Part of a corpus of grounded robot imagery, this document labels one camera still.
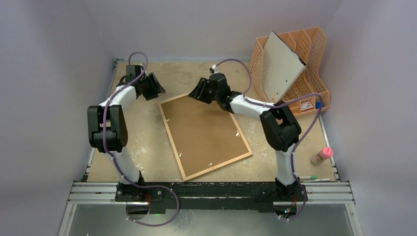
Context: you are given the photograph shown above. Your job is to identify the brown cardboard backing board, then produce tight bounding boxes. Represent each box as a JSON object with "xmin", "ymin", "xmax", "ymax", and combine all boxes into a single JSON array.
[{"xmin": 161, "ymin": 96, "xmax": 250, "ymax": 177}]

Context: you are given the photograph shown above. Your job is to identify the light wooden picture frame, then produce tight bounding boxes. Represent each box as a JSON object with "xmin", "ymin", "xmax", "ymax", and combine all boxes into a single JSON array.
[{"xmin": 157, "ymin": 92, "xmax": 254, "ymax": 182}]

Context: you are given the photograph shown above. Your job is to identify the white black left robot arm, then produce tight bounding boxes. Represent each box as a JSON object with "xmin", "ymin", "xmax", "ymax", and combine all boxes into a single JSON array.
[{"xmin": 87, "ymin": 64, "xmax": 165, "ymax": 201}]

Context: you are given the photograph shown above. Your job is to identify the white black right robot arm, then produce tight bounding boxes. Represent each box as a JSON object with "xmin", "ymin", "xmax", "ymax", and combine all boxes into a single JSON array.
[{"xmin": 188, "ymin": 73, "xmax": 301, "ymax": 200}]

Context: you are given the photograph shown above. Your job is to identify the white board in organizer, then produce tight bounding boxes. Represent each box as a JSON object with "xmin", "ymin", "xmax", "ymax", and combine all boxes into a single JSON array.
[{"xmin": 262, "ymin": 31, "xmax": 306, "ymax": 103}]

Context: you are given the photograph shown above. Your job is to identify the red white card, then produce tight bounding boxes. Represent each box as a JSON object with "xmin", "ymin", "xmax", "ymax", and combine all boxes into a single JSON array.
[{"xmin": 300, "ymin": 101, "xmax": 314, "ymax": 112}]

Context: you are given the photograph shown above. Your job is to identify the orange plastic file organizer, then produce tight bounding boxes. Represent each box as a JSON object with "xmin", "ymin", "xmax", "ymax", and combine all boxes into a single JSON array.
[{"xmin": 249, "ymin": 27, "xmax": 330, "ymax": 118}]

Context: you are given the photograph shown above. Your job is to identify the blue box in organizer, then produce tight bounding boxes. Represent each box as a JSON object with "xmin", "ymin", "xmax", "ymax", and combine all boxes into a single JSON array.
[{"xmin": 315, "ymin": 101, "xmax": 325, "ymax": 109}]

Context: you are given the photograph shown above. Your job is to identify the pink capped bottle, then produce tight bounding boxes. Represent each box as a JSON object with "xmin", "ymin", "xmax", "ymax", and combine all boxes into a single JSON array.
[{"xmin": 310, "ymin": 147, "xmax": 333, "ymax": 165}]

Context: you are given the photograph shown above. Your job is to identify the green marker pen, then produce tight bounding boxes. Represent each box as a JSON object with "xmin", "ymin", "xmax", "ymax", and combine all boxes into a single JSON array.
[{"xmin": 299, "ymin": 176, "xmax": 318, "ymax": 180}]

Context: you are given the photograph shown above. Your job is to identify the white marker pen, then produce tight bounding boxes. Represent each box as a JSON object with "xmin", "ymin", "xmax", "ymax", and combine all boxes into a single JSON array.
[{"xmin": 302, "ymin": 178, "xmax": 331, "ymax": 183}]

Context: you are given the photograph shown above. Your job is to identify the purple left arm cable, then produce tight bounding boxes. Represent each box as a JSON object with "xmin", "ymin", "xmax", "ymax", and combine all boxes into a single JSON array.
[{"xmin": 102, "ymin": 52, "xmax": 180, "ymax": 228}]

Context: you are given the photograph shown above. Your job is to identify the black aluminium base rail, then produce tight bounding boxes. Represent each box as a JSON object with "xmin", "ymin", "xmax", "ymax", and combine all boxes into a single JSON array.
[{"xmin": 68, "ymin": 181, "xmax": 355, "ymax": 215}]

